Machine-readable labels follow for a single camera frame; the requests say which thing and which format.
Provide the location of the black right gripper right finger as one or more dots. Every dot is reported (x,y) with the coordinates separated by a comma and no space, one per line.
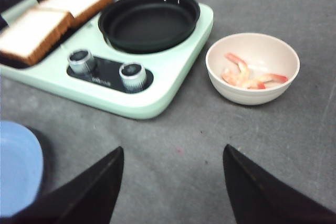
(256,196)

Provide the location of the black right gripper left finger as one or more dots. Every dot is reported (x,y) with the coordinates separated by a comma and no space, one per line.
(88,198)

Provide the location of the pink cooked shrimp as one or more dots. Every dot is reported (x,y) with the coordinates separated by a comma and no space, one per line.
(240,75)
(259,82)

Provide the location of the beige ribbed bowl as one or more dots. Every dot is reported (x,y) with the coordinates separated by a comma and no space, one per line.
(251,68)

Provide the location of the white bread slice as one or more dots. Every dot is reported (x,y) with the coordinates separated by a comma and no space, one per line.
(81,10)
(30,37)

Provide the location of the mint green breakfast maker base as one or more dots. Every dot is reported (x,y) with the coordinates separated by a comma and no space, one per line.
(103,88)

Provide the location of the blue plastic plate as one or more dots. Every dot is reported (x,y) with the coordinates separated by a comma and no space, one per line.
(22,167)

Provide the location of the silver right control knob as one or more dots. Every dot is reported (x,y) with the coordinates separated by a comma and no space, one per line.
(133,76)

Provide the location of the silver control knob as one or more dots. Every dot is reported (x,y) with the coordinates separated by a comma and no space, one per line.
(133,76)
(81,61)

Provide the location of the silver left control knob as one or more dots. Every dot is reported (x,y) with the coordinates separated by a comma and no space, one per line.
(81,61)

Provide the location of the black round frying pan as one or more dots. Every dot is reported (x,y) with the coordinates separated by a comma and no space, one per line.
(148,26)

